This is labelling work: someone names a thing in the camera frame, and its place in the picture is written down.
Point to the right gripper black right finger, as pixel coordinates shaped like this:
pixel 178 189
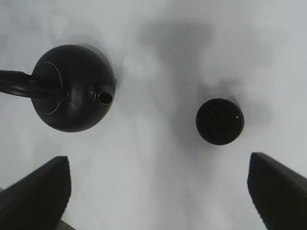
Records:
pixel 278 193

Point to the black metal teapot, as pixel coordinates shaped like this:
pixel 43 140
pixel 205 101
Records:
pixel 71 87

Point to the small black teacup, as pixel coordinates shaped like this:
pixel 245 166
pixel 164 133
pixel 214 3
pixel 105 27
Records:
pixel 219 121

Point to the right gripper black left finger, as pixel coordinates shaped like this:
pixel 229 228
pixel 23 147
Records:
pixel 38 201

